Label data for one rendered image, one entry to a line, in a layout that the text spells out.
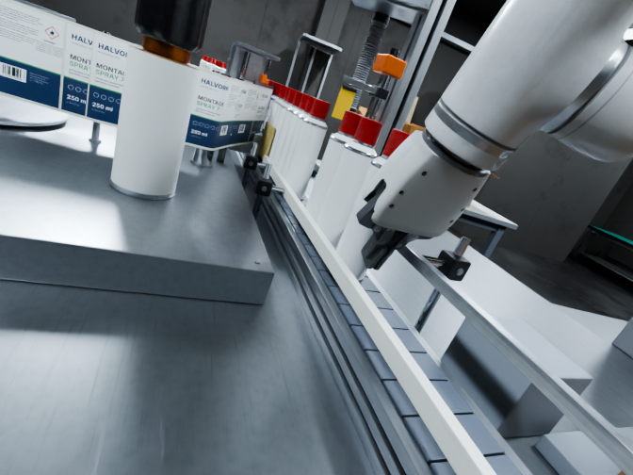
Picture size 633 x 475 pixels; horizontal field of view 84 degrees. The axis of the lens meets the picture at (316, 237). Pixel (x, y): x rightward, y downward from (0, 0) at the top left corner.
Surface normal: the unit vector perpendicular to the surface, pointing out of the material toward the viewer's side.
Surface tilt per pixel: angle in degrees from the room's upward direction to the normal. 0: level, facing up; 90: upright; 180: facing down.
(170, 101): 90
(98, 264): 90
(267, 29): 90
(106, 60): 90
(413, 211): 114
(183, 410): 0
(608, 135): 126
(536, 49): 105
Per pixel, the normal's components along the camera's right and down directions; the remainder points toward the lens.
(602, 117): -0.46, 0.52
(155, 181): 0.57, 0.48
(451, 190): 0.19, 0.73
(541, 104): -0.27, 0.72
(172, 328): 0.33, -0.88
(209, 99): 0.36, 0.46
